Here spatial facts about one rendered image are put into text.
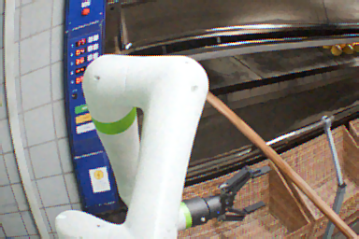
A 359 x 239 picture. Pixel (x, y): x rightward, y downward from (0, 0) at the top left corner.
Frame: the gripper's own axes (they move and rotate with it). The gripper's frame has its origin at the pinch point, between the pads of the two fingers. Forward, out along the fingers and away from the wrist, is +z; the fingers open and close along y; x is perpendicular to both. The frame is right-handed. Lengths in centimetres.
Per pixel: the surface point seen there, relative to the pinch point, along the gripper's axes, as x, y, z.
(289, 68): -73, 1, 61
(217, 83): -71, 1, 21
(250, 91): -62, 2, 30
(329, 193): -40, 60, 77
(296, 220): -24, 50, 40
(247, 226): -48, 60, 26
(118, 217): -46, 32, -32
